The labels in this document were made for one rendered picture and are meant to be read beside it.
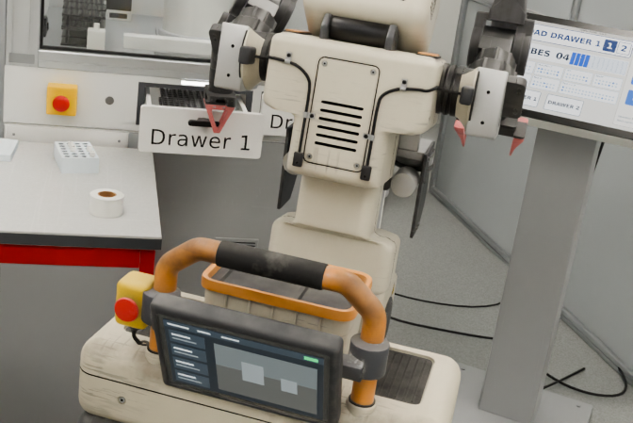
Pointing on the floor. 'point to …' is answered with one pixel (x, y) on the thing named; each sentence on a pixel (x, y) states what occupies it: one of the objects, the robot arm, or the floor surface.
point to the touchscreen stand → (534, 292)
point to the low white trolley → (64, 270)
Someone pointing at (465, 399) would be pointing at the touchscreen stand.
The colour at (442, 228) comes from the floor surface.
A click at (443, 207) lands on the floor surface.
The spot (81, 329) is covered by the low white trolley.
